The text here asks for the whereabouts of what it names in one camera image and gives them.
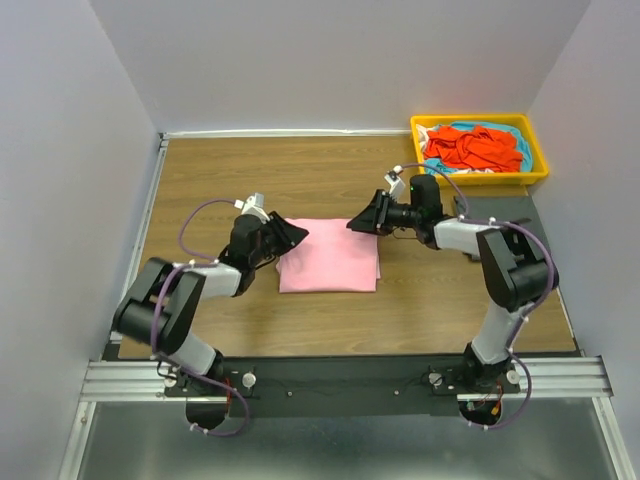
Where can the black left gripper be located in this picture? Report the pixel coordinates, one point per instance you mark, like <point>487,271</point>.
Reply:
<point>288,234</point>

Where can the pink t-shirt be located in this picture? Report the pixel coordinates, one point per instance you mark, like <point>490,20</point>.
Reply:
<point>332,258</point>

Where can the orange t-shirt in bin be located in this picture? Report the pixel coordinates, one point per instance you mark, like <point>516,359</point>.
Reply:
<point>480,148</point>

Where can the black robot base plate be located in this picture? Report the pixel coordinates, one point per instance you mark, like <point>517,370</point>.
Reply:
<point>346,386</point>

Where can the yellow plastic bin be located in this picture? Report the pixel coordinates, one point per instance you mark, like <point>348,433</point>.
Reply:
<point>538,165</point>

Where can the folded dark grey t-shirt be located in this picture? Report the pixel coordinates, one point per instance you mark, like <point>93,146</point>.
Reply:
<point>514,209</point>

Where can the white cloth in bin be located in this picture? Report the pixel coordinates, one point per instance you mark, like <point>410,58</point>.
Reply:
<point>423,138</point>

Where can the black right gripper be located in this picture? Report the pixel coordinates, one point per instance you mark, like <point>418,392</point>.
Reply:
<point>373,218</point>

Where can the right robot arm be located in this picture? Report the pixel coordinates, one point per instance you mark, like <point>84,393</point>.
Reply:
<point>517,268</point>

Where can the blue t-shirt in bin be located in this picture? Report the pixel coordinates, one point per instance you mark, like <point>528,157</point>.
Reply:
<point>435,162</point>

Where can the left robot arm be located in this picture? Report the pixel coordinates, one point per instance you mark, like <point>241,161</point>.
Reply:
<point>159,307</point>

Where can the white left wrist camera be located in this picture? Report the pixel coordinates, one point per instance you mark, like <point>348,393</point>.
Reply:
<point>254,206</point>

